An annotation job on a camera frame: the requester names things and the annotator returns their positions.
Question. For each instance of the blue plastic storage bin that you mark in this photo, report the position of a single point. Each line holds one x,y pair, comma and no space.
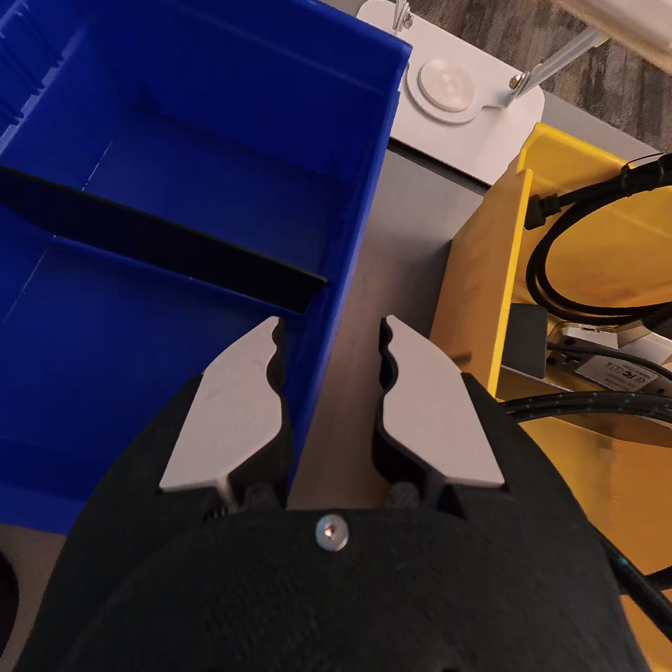
157,367

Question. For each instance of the grey hdmi switch hub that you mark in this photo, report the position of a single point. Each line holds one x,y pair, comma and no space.
619,372

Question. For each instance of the yellow plastic storage bin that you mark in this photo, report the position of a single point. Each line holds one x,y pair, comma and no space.
472,294

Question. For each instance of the dark grey power adapter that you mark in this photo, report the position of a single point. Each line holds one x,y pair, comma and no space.
526,341

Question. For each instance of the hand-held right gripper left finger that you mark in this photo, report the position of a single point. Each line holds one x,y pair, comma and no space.
231,420

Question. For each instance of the black textured round object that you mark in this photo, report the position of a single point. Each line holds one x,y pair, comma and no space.
8,593

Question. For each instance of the black bin divider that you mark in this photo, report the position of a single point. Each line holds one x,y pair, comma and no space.
157,236

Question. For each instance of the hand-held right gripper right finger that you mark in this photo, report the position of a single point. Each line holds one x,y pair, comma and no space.
435,420

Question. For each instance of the instruction sheet sign stand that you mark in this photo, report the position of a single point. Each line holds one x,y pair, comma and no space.
456,131

